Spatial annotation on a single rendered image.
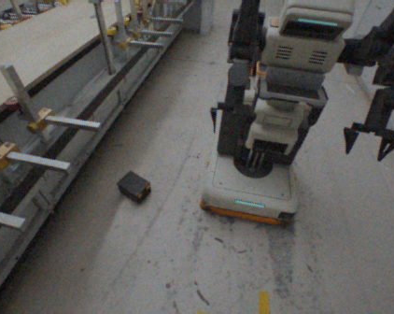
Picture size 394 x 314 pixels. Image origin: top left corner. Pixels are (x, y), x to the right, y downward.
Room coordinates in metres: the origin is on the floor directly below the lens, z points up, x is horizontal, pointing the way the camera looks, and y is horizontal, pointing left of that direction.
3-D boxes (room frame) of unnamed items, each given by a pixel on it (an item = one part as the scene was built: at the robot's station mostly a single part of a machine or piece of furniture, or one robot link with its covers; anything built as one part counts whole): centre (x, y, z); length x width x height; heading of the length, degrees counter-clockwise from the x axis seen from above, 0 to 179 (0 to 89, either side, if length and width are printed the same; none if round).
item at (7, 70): (0.80, 0.73, 0.86); 0.04 x 0.04 x 0.48; 80
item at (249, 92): (1.20, -0.44, 0.59); 0.55 x 0.34 x 0.83; 80
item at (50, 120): (0.82, 0.64, 0.81); 0.43 x 0.03 x 0.04; 80
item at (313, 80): (0.82, -0.38, 0.99); 0.28 x 0.16 x 0.22; 80
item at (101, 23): (1.52, 0.61, 0.93); 0.05 x 0.05 x 0.45; 80
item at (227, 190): (1.11, -0.43, 0.16); 0.67 x 0.64 x 0.25; 170
